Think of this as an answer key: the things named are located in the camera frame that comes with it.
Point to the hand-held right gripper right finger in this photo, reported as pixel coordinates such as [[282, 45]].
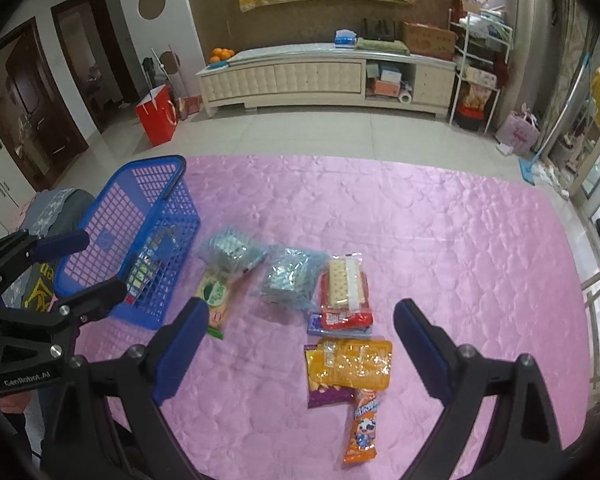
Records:
[[422, 355]]

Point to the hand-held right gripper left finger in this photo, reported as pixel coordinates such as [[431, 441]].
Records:
[[180, 355]]

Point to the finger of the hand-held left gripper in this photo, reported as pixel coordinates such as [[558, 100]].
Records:
[[62, 246], [92, 302]]

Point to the yellow snack bag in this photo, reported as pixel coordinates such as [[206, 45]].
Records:
[[355, 362]]

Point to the green biscuit packet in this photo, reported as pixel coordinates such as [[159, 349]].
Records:
[[215, 292]]

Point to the red snack packet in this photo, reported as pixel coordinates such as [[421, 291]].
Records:
[[347, 319]]

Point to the orange snack packet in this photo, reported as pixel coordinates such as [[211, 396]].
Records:
[[362, 430]]

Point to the clear bag of teal candies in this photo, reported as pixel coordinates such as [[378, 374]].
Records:
[[230, 250]]

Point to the blue plastic basket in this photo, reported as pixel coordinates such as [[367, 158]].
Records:
[[150, 162]]

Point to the clear bag of blue candies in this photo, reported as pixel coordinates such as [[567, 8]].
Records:
[[287, 277]]

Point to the grey patterned cloth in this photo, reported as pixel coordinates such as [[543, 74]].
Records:
[[55, 210]]

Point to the dark cloth with yellow print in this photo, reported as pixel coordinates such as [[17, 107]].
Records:
[[37, 285]]

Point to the white cabinet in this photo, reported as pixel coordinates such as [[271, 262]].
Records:
[[0, 180]]

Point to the pink quilted blanket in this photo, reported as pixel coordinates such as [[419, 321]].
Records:
[[380, 235]]

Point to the dark wooden door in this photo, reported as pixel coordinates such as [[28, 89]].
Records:
[[35, 110]]

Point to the red paper bag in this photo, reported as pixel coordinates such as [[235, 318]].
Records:
[[155, 120]]

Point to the blue mop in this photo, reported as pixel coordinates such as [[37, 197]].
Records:
[[526, 172]]

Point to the round brown disc on stand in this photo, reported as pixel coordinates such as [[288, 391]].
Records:
[[170, 61]]

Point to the blue plate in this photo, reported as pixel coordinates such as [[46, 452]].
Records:
[[217, 64]]

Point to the pink bag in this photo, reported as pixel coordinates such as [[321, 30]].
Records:
[[517, 135]]

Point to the heap of oranges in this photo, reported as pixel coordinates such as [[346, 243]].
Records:
[[222, 53]]

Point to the white paper roll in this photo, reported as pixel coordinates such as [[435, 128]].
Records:
[[405, 98]]

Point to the orange box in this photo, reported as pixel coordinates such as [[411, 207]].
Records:
[[386, 88]]

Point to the cream tufted tv cabinet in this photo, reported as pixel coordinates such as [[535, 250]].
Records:
[[280, 80]]

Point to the green cushion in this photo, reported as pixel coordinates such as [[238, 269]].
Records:
[[382, 46]]

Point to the brown cardboard box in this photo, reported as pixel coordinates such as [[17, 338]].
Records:
[[427, 40]]

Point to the white shelf rack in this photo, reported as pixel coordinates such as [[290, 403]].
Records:
[[480, 35]]

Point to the blue tissue pack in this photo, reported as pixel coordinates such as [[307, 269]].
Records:
[[345, 39]]

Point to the black router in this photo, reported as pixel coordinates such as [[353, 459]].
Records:
[[377, 32]]

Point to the round brown wall decoration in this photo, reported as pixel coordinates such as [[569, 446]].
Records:
[[151, 3]]

